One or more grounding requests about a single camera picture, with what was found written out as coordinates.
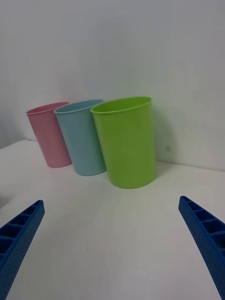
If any pink plastic bin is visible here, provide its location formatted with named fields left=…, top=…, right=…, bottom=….
left=25, top=101, right=73, bottom=169

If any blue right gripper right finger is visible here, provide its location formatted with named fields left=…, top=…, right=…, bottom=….
left=178, top=195, right=225, bottom=300

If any green plastic bin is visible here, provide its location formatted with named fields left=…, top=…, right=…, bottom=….
left=90, top=96, right=157, bottom=189

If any pale blue plastic bin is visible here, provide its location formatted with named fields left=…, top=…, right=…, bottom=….
left=53, top=99, right=107, bottom=176

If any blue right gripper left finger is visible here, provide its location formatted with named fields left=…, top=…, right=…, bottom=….
left=0, top=199, right=45, bottom=300

